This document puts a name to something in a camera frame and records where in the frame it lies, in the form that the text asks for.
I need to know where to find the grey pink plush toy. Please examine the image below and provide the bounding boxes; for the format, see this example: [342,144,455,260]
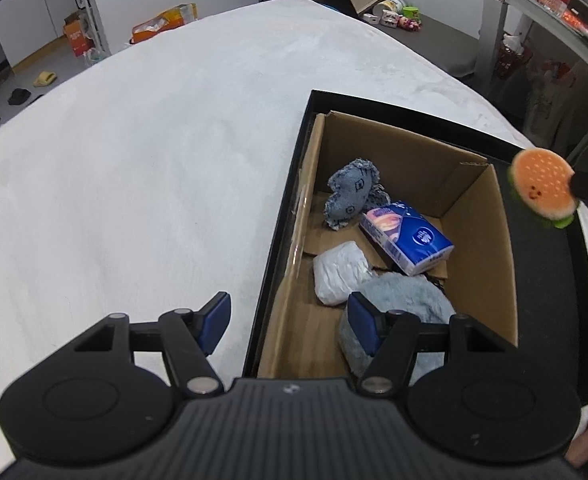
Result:
[337,273,454,378]

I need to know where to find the hamburger plush toy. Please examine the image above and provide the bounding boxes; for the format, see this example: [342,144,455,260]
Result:
[508,148,578,229]

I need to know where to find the blue tissue pack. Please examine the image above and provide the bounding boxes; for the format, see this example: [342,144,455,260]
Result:
[360,202,454,276]

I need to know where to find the brown cardboard box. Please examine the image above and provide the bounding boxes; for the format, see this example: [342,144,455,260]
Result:
[257,112,518,379]

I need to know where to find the black plastic tray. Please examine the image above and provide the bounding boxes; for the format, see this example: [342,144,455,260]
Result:
[243,90,588,404]

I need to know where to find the red plastic basket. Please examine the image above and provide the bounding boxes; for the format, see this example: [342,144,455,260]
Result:
[494,35,533,80]

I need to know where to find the grey bench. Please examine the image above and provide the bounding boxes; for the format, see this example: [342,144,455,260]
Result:
[376,16,478,80]

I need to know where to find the yellow slipper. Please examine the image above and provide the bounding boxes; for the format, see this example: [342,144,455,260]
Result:
[32,70,58,88]

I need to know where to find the orange package on floor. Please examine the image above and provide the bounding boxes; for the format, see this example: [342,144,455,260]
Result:
[129,3,198,44]

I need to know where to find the white cabinet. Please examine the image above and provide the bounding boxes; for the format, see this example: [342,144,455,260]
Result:
[0,0,79,67]

